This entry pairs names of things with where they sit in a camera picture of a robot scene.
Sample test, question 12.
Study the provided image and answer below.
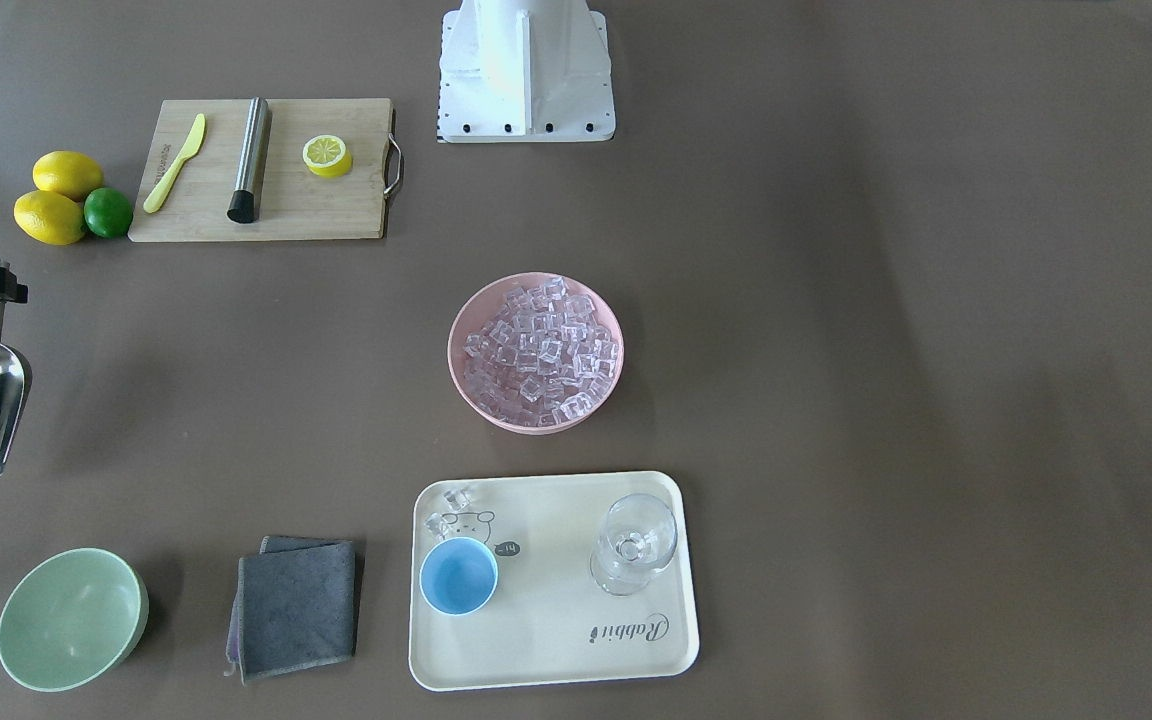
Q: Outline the pink bowl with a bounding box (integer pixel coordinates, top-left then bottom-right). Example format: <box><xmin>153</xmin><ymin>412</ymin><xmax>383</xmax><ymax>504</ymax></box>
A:
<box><xmin>447</xmin><ymin>272</ymin><xmax>626</xmax><ymax>435</ymax></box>

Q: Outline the loose ice cube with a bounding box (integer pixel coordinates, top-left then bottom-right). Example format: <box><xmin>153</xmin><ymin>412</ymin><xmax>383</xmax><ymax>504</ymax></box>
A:
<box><xmin>442</xmin><ymin>484</ymin><xmax>473</xmax><ymax>514</ymax></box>
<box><xmin>424</xmin><ymin>511</ymin><xmax>456</xmax><ymax>541</ymax></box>

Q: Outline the blue cup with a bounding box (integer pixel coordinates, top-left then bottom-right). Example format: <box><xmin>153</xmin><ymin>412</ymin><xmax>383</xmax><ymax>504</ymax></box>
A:
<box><xmin>419</xmin><ymin>537</ymin><xmax>499</xmax><ymax>616</ymax></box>

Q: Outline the clear ice cubes pile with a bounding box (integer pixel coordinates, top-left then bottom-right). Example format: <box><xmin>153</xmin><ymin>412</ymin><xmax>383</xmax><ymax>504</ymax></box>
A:
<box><xmin>464</xmin><ymin>276</ymin><xmax>621</xmax><ymax>427</ymax></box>

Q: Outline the lower yellow lemon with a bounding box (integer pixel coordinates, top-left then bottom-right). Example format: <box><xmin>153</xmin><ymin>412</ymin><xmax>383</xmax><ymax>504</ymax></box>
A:
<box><xmin>13</xmin><ymin>190</ymin><xmax>88</xmax><ymax>247</ymax></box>

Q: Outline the upper yellow lemon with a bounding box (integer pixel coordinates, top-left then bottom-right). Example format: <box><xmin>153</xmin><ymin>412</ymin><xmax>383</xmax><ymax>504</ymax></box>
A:
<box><xmin>31</xmin><ymin>150</ymin><xmax>104</xmax><ymax>202</ymax></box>

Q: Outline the green lime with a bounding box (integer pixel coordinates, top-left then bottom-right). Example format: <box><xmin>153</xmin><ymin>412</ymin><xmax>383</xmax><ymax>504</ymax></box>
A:
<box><xmin>82</xmin><ymin>187</ymin><xmax>134</xmax><ymax>238</ymax></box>

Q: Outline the yellow plastic knife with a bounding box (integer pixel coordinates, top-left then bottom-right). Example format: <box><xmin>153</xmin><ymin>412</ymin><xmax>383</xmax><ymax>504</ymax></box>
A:
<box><xmin>142</xmin><ymin>113</ymin><xmax>207</xmax><ymax>214</ymax></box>

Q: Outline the steel muddler black tip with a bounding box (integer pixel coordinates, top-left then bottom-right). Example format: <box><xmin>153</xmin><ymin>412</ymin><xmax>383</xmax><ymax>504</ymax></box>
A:
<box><xmin>227</xmin><ymin>97</ymin><xmax>271</xmax><ymax>223</ymax></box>

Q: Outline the wooden cutting board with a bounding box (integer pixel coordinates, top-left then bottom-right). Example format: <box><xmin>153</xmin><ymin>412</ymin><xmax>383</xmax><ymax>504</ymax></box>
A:
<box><xmin>129</xmin><ymin>97</ymin><xmax>401</xmax><ymax>243</ymax></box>

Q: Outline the green bowl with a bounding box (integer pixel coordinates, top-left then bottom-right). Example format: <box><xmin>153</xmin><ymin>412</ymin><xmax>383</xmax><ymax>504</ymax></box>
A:
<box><xmin>0</xmin><ymin>548</ymin><xmax>147</xmax><ymax>692</ymax></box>

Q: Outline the yellow lemon half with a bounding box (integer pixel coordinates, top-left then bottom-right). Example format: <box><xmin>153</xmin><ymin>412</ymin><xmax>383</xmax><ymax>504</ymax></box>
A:
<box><xmin>302</xmin><ymin>135</ymin><xmax>353</xmax><ymax>179</ymax></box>

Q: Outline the grey folded cloth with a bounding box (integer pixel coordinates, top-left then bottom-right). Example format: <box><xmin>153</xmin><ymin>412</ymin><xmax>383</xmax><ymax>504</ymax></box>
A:
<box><xmin>227</xmin><ymin>536</ymin><xmax>358</xmax><ymax>684</ymax></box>

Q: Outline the cream serving tray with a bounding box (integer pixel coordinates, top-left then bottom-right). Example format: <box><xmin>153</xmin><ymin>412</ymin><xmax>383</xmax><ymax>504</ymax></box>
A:
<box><xmin>408</xmin><ymin>470</ymin><xmax>702</xmax><ymax>692</ymax></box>

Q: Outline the clear wine glass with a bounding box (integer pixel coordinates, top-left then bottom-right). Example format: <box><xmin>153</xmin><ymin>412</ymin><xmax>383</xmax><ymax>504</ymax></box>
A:
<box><xmin>590</xmin><ymin>493</ymin><xmax>679</xmax><ymax>596</ymax></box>

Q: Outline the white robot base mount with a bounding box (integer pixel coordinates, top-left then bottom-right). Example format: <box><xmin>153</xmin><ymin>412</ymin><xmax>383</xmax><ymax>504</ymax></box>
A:
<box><xmin>435</xmin><ymin>1</ymin><xmax>617</xmax><ymax>143</ymax></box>

